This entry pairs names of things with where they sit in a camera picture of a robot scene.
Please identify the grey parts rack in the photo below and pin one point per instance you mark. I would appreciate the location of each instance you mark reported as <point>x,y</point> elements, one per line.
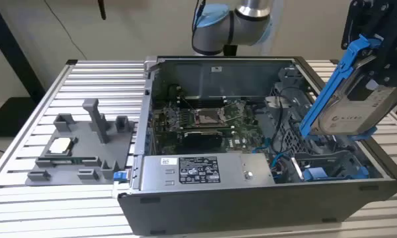
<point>86,141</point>

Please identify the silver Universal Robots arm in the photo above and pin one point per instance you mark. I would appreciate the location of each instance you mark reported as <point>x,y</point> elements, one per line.
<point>231,27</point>

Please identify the silver CPU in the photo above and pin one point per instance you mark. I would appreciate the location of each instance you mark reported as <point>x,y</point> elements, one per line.
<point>62,145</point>

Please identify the hard disk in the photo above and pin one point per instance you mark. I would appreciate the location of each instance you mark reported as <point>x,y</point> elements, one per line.
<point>351,116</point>

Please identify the black hanging antenna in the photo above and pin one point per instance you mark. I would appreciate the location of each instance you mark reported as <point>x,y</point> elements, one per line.
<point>102,10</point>

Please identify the black graphics card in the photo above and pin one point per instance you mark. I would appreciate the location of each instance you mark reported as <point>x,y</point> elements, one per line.
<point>202,141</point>

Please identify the black open PC case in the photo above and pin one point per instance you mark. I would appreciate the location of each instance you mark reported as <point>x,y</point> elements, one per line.
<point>219,213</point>

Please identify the green motherboard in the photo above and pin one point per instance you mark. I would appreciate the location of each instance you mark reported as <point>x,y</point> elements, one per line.
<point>244,134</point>

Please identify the blue plastic case latch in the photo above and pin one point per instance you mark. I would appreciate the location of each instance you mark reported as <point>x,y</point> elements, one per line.
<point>119,176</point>

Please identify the grey metal disk bay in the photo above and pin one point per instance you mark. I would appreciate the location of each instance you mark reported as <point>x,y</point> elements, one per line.
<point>284,138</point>

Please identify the green RAM stick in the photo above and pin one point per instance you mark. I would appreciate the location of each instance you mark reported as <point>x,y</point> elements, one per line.
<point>76,160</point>

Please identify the black RAM slot bank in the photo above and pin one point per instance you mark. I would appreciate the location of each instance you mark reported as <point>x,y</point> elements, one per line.
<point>208,128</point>
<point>202,101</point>

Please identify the CPU socket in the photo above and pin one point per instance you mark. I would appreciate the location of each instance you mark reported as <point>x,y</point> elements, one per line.
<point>207,117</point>

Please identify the grey power supply unit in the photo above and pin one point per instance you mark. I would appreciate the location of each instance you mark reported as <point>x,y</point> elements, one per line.
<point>219,171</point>

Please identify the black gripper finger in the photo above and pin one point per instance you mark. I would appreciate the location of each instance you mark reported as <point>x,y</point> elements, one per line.
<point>395,49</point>
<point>352,22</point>

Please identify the black monitor stand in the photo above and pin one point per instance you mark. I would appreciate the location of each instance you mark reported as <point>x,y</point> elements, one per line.
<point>10,116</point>

